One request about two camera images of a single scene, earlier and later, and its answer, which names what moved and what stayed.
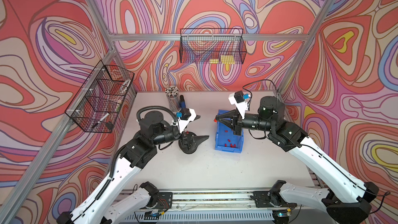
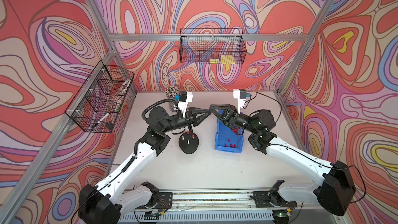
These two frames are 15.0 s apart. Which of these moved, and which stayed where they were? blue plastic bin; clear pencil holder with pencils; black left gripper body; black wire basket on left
Moved: black left gripper body
Stayed: clear pencil holder with pencils; black wire basket on left; blue plastic bin
